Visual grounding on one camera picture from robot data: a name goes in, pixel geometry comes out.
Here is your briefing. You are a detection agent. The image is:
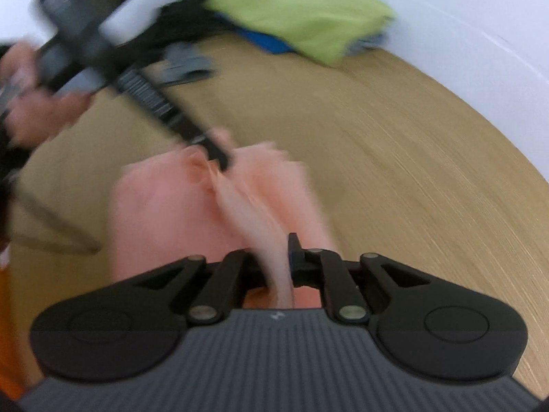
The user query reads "person's left hand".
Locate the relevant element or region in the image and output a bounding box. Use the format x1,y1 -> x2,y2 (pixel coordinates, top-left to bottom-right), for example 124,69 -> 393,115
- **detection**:
1,40 -> 93,149

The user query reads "black garment with pink trim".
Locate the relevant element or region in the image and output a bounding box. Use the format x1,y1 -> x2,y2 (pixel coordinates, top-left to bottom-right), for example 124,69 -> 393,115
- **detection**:
116,0 -> 223,67

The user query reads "green folded garment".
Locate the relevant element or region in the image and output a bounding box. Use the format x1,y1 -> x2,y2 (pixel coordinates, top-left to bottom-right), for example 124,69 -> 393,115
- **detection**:
206,0 -> 396,67

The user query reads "pink sheer fabric sheet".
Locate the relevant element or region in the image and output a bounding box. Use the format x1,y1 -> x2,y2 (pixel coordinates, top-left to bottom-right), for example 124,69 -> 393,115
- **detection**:
110,129 -> 336,309

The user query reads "blue folded garment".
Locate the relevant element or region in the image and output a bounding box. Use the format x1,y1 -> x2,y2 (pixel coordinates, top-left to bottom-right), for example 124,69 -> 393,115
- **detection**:
215,13 -> 294,55

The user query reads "grey folded garment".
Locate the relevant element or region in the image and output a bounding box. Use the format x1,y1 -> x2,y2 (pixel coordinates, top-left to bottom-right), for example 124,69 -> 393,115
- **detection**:
345,32 -> 387,56

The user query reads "small grey cloth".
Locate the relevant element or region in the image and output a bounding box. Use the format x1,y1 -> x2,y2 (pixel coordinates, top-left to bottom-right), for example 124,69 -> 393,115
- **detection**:
153,42 -> 214,87

